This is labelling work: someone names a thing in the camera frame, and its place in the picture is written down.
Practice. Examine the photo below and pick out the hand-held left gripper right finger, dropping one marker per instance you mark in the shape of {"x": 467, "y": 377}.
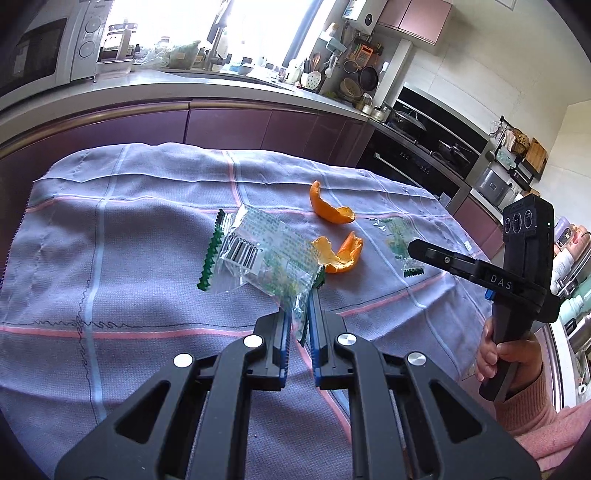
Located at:
{"x": 323, "y": 355}

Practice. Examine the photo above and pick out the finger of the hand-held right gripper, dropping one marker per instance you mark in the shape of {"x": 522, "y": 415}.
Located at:
{"x": 438, "y": 258}

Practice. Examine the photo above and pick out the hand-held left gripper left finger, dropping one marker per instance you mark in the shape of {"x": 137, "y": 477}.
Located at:
{"x": 272, "y": 355}

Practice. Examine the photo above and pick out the small clear green wrapper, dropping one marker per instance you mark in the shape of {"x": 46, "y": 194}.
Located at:
{"x": 397, "y": 240}

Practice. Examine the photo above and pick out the curled orange peel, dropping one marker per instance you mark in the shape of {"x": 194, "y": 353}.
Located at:
{"x": 344, "y": 261}

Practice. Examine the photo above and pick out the clear green snack wrapper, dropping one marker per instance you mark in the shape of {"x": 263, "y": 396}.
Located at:
{"x": 268, "y": 249}

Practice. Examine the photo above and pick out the long orange peel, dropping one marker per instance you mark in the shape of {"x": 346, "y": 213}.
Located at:
{"x": 323, "y": 210}

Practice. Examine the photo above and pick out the person's right hand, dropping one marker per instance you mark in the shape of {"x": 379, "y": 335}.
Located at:
{"x": 526, "y": 355}

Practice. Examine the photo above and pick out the white bottle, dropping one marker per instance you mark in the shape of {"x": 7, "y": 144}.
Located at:
{"x": 564, "y": 272}

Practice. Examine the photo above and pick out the purple bottle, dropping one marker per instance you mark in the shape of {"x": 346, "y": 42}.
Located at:
{"x": 563, "y": 230}

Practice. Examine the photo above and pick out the pale green bottle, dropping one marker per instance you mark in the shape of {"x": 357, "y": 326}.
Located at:
{"x": 572, "y": 309}

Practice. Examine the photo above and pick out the stainless steel box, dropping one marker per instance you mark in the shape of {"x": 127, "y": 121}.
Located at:
{"x": 493, "y": 185}

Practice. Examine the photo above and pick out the black integrated stove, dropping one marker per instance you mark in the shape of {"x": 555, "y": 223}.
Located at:
{"x": 406, "y": 157}

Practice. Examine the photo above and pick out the wok with glass lid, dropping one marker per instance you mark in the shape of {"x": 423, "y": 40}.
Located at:
{"x": 453, "y": 151}

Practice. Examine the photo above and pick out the black spice rack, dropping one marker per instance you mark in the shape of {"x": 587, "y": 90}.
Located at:
{"x": 526, "y": 147}

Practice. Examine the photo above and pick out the dark pot with lid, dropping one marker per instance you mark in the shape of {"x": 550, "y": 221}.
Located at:
{"x": 408, "y": 122}

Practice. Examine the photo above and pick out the small metal kettle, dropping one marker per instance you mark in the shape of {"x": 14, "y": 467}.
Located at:
{"x": 378, "y": 113}

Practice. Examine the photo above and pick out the grey plaid tablecloth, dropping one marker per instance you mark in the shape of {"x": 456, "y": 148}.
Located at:
{"x": 138, "y": 230}

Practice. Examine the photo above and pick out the hanging black frying pan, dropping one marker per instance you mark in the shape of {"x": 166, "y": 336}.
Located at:
{"x": 369, "y": 79}

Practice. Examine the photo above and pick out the polka dot utensil holder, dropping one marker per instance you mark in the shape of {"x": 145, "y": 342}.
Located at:
{"x": 314, "y": 81}

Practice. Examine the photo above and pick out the steel kitchen sink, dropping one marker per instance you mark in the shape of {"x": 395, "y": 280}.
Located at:
{"x": 231, "y": 79}

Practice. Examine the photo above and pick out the metal kitchen faucet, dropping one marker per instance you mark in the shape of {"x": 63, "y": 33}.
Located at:
{"x": 217, "y": 44}

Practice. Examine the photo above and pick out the clear glass food container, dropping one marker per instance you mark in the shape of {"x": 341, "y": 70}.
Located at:
{"x": 115, "y": 66}

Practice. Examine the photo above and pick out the kitchen window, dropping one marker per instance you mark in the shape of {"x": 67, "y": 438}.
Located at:
{"x": 184, "y": 23}

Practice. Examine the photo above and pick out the glass french press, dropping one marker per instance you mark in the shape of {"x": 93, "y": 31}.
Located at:
{"x": 119, "y": 41}

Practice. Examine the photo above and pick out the white microwave oven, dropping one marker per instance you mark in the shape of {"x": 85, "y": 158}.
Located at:
{"x": 41, "y": 46}

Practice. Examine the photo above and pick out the pink wall cabinet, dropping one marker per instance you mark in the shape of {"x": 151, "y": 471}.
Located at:
{"x": 415, "y": 21}

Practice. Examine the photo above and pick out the white wall water heater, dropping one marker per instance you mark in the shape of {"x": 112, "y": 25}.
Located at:
{"x": 362, "y": 16}

